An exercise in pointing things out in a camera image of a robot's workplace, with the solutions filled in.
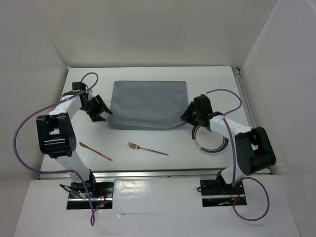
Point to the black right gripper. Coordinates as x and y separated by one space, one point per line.
187 114

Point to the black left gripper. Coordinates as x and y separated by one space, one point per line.
99 108

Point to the white plate green red rim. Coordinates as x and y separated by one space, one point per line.
209 142

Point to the grey cloth placemat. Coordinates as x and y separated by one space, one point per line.
148 105

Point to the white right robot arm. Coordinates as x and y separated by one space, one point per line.
251 147

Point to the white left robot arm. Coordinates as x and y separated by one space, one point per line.
57 137

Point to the copper knife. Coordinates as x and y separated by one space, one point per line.
95 151

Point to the copper fork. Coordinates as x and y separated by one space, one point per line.
137 147

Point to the aluminium right side rail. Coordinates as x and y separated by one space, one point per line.
243 95

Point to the aluminium rail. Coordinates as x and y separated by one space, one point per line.
243 95
137 174

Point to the aluminium front rail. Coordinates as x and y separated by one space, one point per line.
137 174

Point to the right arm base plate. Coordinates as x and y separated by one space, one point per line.
213 196

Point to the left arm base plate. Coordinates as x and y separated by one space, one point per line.
102 197

